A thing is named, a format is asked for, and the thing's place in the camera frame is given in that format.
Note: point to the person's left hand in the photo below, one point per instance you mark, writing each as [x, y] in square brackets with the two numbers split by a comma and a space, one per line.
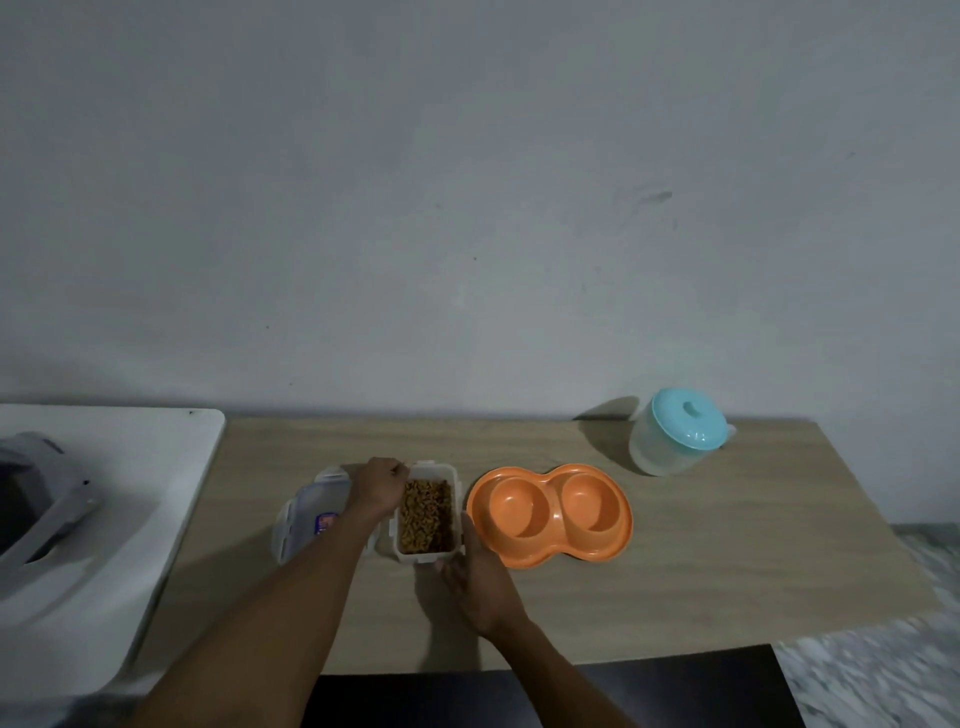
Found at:
[375, 487]

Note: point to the person's right hand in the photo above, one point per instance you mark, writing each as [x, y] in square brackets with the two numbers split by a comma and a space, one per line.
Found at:
[481, 585]

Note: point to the person's right thumb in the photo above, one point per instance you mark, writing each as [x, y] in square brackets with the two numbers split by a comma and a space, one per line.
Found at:
[465, 536]

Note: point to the person's left fingers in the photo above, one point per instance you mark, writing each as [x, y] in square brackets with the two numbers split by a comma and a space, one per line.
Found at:
[398, 471]

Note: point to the clear plastic food container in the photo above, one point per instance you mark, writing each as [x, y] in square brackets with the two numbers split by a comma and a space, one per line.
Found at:
[427, 556]

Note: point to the person's left forearm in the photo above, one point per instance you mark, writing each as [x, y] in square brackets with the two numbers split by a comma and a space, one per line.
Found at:
[270, 630]

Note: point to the person's right forearm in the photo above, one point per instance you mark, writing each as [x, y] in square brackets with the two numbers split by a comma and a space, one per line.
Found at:
[555, 682]

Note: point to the brown pet food kibble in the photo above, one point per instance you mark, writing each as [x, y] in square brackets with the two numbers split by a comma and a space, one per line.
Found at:
[427, 517]

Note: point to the orange double pet bowl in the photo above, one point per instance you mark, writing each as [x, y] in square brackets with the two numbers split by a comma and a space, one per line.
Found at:
[551, 517]

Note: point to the clear container lid blue label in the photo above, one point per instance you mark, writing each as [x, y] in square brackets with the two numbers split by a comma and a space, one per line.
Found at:
[307, 517]

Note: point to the clear plastic jug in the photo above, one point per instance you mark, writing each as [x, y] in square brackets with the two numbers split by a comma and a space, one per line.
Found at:
[660, 454]

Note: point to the teal jug lid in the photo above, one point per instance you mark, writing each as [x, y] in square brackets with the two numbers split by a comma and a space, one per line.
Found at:
[686, 420]

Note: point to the black chair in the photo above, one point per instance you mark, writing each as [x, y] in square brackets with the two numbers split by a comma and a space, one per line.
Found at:
[690, 690]

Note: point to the grey plastic object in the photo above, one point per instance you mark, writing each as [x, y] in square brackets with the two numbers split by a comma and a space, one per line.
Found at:
[37, 487]

